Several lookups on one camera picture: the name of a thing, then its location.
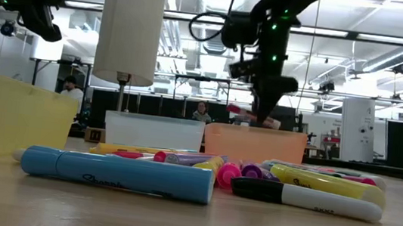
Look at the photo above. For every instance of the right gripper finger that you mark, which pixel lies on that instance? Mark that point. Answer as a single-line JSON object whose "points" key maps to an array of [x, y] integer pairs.
{"points": [[261, 104], [272, 106]]}

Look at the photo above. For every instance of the red whiteboard marker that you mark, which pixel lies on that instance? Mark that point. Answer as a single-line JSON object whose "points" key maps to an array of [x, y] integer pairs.
{"points": [[241, 112]]}

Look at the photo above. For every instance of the pink highlighter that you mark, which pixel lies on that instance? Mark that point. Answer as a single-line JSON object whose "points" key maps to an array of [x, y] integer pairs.
{"points": [[228, 175]]}

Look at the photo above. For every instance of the yellow highlighter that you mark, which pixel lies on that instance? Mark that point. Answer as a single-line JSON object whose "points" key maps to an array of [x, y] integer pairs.
{"points": [[211, 164], [330, 185]]}

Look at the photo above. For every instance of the black-capped white marker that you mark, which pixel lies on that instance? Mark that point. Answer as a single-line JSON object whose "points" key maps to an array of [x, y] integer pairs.
{"points": [[328, 205]]}

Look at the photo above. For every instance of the red highlighter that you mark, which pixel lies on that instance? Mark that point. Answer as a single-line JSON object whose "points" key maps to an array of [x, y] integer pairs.
{"points": [[159, 156]]}

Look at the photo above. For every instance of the orange-red whiteboard marker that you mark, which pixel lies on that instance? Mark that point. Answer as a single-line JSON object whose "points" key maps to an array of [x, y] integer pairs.
{"points": [[361, 180]]}

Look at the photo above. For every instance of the yellow plastic bin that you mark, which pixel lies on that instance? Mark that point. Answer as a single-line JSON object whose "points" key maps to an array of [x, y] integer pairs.
{"points": [[7, 117]]}

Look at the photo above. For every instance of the blue highlighter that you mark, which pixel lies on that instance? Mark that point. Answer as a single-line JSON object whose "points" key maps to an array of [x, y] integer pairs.
{"points": [[122, 174]]}

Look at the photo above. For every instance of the black monitor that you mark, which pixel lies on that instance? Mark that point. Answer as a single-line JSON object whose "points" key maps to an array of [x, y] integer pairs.
{"points": [[286, 119]]}

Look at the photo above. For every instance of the orange plastic bin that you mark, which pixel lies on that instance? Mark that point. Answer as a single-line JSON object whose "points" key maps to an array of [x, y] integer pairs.
{"points": [[255, 144]]}

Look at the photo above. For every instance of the person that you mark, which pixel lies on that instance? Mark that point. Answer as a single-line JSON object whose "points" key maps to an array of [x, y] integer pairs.
{"points": [[72, 94], [201, 117]]}

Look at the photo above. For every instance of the red shelf cart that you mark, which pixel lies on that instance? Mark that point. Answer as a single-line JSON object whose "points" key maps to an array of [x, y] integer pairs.
{"points": [[329, 141]]}

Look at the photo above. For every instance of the white column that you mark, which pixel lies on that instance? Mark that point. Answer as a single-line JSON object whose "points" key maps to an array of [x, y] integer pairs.
{"points": [[357, 130]]}

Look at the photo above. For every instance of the black overhead beam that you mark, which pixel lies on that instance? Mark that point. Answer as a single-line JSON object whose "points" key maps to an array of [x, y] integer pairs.
{"points": [[353, 35]]}

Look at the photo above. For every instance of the clear plastic bin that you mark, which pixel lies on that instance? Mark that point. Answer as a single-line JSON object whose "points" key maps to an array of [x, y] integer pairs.
{"points": [[153, 132]]}

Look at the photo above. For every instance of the small cardboard box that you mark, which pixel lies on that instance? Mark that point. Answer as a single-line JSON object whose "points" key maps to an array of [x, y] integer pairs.
{"points": [[95, 135]]}

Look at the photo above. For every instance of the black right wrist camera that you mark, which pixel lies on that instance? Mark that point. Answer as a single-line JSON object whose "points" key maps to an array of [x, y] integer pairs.
{"points": [[242, 69]]}

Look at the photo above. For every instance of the black metal table frame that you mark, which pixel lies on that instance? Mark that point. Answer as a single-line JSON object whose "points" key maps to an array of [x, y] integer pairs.
{"points": [[370, 169]]}

